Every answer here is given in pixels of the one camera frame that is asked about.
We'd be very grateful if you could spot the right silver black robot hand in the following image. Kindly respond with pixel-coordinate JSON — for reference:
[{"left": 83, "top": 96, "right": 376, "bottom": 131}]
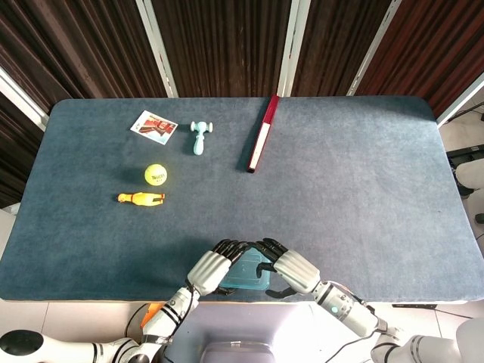
[{"left": 253, "top": 237, "right": 322, "bottom": 298}]

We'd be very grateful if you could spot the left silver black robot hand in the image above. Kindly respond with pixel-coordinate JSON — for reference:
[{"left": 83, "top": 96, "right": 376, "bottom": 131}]
[{"left": 184, "top": 238, "right": 251, "bottom": 297}]

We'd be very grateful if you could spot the teal container lid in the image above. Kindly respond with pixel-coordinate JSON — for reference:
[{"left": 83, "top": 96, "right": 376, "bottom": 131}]
[{"left": 219, "top": 251, "right": 275, "bottom": 293}]

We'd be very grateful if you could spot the long dark red box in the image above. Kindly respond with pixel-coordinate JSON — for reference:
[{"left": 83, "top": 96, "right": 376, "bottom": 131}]
[{"left": 247, "top": 94, "right": 281, "bottom": 174}]

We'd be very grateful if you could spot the pale robot torso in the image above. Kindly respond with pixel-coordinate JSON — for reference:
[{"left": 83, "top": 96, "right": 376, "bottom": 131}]
[{"left": 158, "top": 301, "right": 383, "bottom": 363}]

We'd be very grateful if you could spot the orange tag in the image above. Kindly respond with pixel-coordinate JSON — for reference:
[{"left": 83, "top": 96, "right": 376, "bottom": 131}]
[{"left": 140, "top": 302, "right": 166, "bottom": 329}]

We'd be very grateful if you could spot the blue-grey table cloth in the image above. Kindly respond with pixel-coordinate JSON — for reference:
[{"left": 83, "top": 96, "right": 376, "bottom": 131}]
[{"left": 0, "top": 95, "right": 484, "bottom": 306}]

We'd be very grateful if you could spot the grey rounded torso housing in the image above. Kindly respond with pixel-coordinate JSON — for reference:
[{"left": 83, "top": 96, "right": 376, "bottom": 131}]
[{"left": 199, "top": 339, "right": 278, "bottom": 363}]

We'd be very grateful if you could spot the yellow rubber chicken toy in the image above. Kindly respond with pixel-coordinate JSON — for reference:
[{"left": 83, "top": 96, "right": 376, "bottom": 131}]
[{"left": 116, "top": 191, "right": 166, "bottom": 207}]

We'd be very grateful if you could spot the yellow tennis ball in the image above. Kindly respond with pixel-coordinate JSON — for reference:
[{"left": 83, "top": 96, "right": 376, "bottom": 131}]
[{"left": 144, "top": 163, "right": 168, "bottom": 187}]

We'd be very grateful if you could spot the light blue toy hammer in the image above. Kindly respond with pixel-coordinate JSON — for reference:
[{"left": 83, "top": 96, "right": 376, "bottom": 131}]
[{"left": 189, "top": 120, "right": 214, "bottom": 157}]

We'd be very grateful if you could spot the printed photo card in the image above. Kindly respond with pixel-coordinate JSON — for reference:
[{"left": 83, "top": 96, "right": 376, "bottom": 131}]
[{"left": 130, "top": 110, "right": 179, "bottom": 146}]

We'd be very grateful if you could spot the white rounded machine part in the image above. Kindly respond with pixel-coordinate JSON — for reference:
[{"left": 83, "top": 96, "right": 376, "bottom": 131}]
[{"left": 455, "top": 162, "right": 484, "bottom": 197}]

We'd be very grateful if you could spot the black floor stand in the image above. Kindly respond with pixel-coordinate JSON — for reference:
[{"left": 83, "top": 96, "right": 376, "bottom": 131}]
[{"left": 445, "top": 144, "right": 484, "bottom": 162}]

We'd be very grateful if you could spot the brown slatted screen panel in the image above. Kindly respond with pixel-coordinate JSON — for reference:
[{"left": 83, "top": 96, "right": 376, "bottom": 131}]
[
  {"left": 347, "top": 0, "right": 484, "bottom": 119},
  {"left": 150, "top": 0, "right": 302, "bottom": 98},
  {"left": 0, "top": 0, "right": 178, "bottom": 132},
  {"left": 279, "top": 0, "right": 402, "bottom": 98}
]

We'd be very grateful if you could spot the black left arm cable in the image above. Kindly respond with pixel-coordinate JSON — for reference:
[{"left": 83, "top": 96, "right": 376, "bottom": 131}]
[{"left": 184, "top": 278, "right": 202, "bottom": 315}]

